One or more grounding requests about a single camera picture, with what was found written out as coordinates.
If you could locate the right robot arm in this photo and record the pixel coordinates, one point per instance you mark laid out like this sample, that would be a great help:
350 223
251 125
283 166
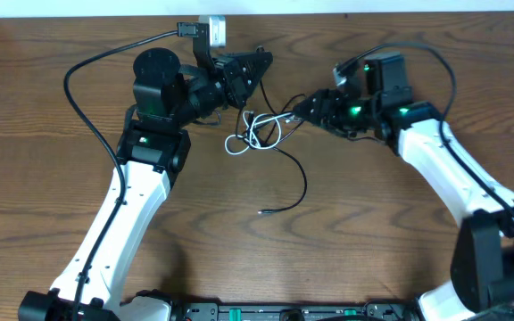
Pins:
481 283

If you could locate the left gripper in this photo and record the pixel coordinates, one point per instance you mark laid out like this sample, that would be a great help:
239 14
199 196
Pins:
232 83

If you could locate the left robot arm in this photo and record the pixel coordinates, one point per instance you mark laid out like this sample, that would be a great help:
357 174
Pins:
152 151

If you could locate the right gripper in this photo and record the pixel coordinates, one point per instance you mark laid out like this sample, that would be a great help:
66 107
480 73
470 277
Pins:
325 109

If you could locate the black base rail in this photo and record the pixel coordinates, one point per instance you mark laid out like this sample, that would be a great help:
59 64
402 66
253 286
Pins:
373 310

